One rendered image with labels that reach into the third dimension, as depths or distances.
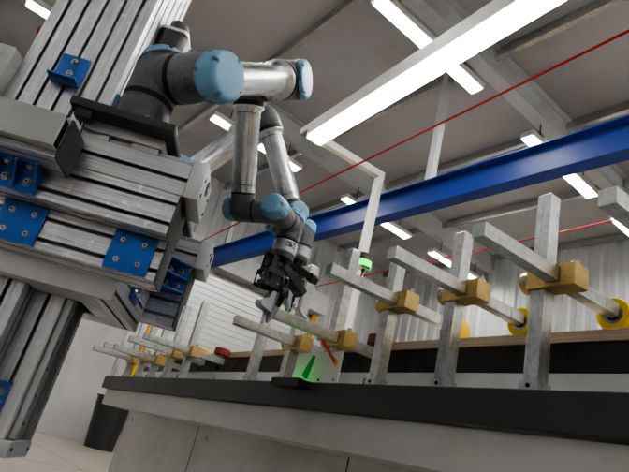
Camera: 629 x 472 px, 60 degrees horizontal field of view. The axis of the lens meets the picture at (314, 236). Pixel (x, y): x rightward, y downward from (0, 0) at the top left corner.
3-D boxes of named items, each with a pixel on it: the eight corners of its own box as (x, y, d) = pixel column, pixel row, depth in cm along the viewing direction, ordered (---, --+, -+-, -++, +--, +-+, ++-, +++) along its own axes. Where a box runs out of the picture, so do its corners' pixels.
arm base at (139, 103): (93, 108, 117) (110, 72, 120) (107, 144, 131) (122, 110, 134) (162, 128, 117) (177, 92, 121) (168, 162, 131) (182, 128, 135)
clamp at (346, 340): (343, 345, 167) (345, 329, 169) (317, 346, 178) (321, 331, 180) (357, 350, 170) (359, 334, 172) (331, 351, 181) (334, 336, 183)
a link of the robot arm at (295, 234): (279, 203, 171) (288, 217, 179) (269, 234, 167) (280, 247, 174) (301, 205, 168) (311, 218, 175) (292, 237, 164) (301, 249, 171)
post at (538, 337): (535, 399, 108) (551, 189, 126) (520, 398, 111) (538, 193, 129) (547, 404, 110) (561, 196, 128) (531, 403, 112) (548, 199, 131)
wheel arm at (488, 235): (485, 235, 103) (487, 218, 104) (470, 239, 106) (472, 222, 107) (627, 322, 126) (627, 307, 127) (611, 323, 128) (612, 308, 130)
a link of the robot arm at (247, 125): (226, 58, 164) (215, 220, 165) (257, 56, 160) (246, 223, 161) (245, 69, 175) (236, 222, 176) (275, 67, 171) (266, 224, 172)
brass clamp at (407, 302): (402, 305, 151) (405, 288, 153) (372, 310, 162) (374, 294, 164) (418, 313, 154) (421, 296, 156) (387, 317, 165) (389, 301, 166)
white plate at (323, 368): (335, 383, 162) (343, 350, 166) (289, 382, 183) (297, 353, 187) (337, 384, 162) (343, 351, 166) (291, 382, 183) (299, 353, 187)
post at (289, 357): (279, 390, 188) (312, 262, 207) (274, 390, 191) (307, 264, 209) (287, 392, 190) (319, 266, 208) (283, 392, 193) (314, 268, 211)
